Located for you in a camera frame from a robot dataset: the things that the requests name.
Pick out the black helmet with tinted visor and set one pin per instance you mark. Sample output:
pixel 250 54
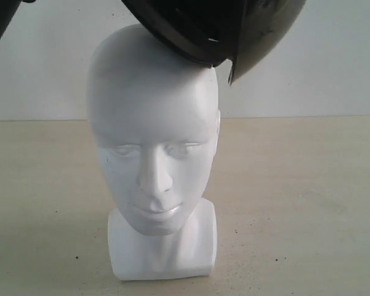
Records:
pixel 209 32

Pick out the white mannequin head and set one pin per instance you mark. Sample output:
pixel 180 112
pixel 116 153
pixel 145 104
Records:
pixel 155 120

